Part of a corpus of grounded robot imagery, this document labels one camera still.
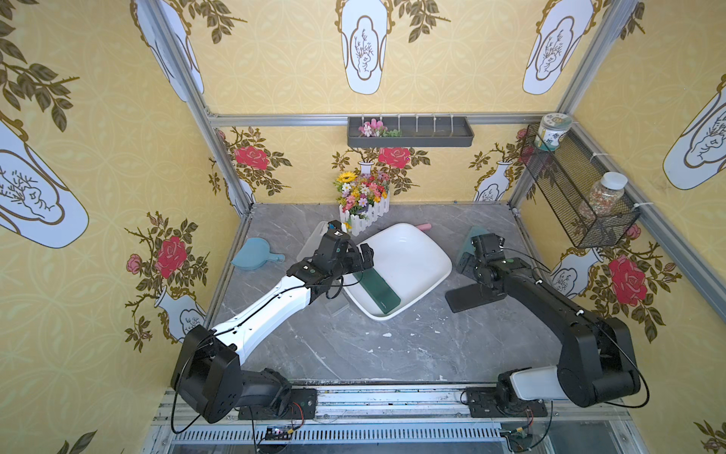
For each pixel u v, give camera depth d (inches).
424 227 44.4
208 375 16.0
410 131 36.1
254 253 44.2
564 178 35.6
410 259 39.6
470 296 36.0
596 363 16.5
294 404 28.7
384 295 36.6
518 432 27.7
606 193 25.9
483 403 28.8
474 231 44.1
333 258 24.3
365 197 40.5
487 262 26.0
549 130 33.5
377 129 34.6
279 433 28.8
